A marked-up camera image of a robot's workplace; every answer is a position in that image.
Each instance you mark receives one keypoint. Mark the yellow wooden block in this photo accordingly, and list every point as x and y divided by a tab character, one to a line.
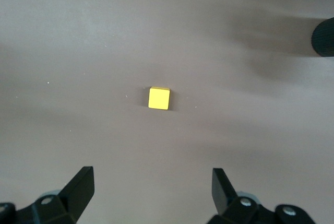
158	98

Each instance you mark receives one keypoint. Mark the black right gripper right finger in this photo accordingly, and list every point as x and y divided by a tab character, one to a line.
224	198

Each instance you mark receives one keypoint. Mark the brown table cover sheet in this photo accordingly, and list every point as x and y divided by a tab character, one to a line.
78	51

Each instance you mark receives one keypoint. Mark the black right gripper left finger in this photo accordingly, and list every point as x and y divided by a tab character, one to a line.
78	192

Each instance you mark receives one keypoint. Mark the black foam cylinder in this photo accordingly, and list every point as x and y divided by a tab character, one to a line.
324	38

